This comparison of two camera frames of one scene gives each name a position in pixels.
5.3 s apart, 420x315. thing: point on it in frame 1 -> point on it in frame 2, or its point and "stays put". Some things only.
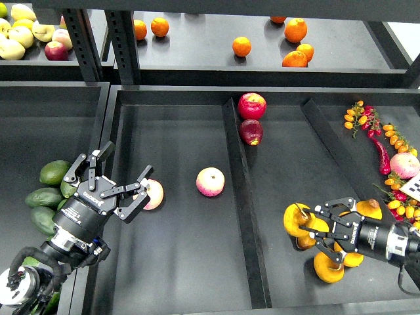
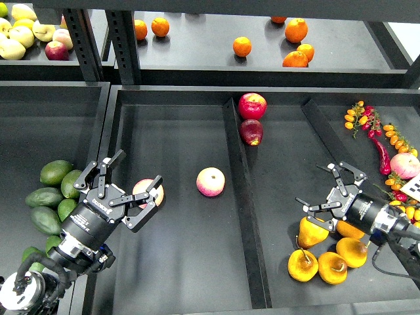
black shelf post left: x=80 y=31 stays put
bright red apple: x=252 y=105 stays put
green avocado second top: x=67 y=189 stays put
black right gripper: x=362 y=235 -> x=354 y=207
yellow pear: x=295 y=216 -> x=302 y=265
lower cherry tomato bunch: x=402 y=205 stays put
